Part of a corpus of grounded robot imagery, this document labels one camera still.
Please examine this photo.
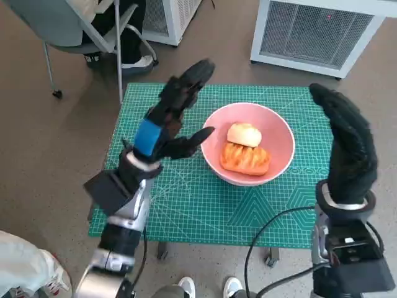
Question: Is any pink bowl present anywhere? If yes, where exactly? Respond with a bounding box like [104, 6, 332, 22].
[200, 103, 295, 186]

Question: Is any green cutting mat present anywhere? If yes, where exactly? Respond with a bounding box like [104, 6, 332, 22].
[88, 83, 334, 248]

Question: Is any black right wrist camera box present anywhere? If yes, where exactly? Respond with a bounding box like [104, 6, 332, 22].
[313, 222, 392, 296]

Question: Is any person in white clothing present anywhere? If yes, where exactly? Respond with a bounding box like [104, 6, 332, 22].
[0, 229, 72, 298]

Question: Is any table leg with caster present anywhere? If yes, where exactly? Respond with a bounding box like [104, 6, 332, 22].
[156, 243, 170, 261]
[263, 246, 280, 268]

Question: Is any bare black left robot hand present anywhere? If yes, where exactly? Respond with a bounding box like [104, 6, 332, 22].
[132, 60, 216, 163]

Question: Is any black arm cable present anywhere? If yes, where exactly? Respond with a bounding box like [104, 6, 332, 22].
[257, 266, 317, 298]
[130, 228, 148, 298]

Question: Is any white shoe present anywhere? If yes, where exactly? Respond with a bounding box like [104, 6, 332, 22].
[223, 277, 243, 298]
[178, 277, 196, 298]

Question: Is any round pale toy bun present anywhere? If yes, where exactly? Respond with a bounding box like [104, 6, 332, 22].
[226, 122, 263, 148]

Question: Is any long black robot cable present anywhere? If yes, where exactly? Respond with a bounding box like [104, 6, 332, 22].
[246, 206, 317, 298]

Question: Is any grey office chair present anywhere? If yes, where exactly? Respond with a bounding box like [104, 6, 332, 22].
[0, 0, 159, 100]

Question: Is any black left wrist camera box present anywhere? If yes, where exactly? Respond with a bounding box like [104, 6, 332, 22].
[83, 169, 134, 215]

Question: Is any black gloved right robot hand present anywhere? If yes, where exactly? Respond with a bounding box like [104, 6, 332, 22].
[309, 83, 379, 207]

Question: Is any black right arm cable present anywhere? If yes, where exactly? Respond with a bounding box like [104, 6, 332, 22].
[257, 266, 317, 298]

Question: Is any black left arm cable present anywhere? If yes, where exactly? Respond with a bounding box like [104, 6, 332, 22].
[130, 228, 148, 298]

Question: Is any seated person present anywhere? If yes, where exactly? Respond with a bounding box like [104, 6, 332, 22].
[83, 0, 159, 75]

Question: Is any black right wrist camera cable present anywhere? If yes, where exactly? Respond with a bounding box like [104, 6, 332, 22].
[367, 220, 385, 258]

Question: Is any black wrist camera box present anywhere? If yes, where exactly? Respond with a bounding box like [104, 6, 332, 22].
[83, 169, 134, 215]
[313, 222, 392, 296]

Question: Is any large white mesh cabinet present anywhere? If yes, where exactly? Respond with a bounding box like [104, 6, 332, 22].
[249, 0, 397, 81]

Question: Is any small white mesh cabinet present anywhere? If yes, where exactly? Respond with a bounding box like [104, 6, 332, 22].
[141, 0, 202, 47]

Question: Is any striped rectangular toy bread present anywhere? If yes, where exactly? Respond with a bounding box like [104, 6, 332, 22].
[220, 142, 272, 176]

